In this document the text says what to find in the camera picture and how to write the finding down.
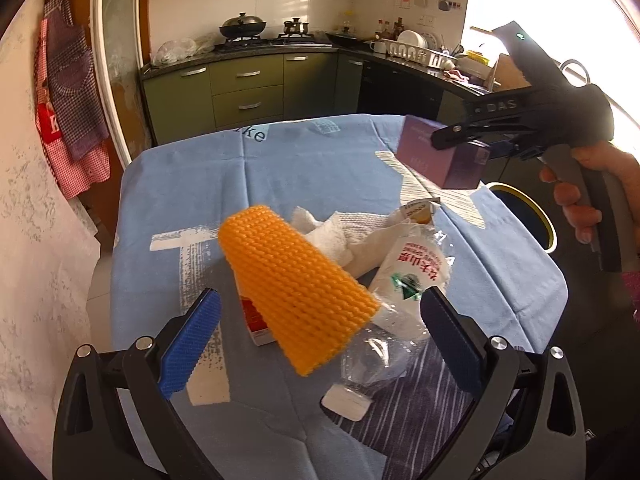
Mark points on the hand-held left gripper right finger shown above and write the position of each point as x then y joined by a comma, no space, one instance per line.
450,345

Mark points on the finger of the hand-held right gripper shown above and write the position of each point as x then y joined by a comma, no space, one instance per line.
470,132
500,106

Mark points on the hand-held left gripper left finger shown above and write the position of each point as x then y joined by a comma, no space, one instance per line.
192,355

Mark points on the purple cardboard box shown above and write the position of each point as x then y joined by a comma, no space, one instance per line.
450,171

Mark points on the black bin with yellow rim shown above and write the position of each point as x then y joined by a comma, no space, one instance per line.
530,215

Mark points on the orange foam net sleeve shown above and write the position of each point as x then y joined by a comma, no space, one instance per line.
290,285

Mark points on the person's right hand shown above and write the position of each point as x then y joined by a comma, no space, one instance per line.
582,210

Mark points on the wooden cutting board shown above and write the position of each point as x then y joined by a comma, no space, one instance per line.
510,77

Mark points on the steel kitchen faucet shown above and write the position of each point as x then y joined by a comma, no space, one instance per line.
582,67

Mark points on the pink cloth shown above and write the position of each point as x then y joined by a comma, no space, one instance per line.
456,76

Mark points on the small red and white box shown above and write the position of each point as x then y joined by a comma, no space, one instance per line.
255,321

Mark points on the dark green sink cabinets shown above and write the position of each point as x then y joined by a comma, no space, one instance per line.
400,90

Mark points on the clear plastic water bottle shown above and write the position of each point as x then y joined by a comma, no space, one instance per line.
410,270

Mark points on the black countertop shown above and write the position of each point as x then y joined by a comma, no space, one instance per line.
415,67

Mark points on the white dish rack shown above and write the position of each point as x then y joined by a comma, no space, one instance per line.
420,57

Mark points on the small white and orange sachet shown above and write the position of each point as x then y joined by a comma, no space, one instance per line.
417,210

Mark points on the window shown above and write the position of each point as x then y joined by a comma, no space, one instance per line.
560,5

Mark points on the white plate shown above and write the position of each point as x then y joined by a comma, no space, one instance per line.
411,39

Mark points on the white mug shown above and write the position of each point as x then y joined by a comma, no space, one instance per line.
378,47

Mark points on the group of condiment bottles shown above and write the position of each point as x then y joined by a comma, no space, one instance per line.
390,29

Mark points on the white paper tissue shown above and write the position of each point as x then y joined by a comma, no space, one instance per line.
340,235

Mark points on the black frying pan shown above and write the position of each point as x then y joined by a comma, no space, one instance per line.
345,38

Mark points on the blue printed tablecloth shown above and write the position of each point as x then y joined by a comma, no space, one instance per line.
200,185

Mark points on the dark kettle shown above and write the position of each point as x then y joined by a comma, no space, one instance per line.
295,29

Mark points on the red checked apron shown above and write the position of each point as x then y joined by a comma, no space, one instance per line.
75,175

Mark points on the black gas stove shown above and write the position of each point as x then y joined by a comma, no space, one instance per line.
275,41

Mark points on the green base cabinets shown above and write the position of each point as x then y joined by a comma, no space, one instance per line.
250,95

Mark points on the black wok with lid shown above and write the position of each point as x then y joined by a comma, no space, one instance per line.
242,27

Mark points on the purple checked apron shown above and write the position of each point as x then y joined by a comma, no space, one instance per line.
75,85

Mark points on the clear plastic bag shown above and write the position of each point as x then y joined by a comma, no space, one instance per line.
180,52

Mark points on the glass sliding door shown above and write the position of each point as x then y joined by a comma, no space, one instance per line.
120,60

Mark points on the white wall switch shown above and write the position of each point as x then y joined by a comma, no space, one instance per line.
427,21

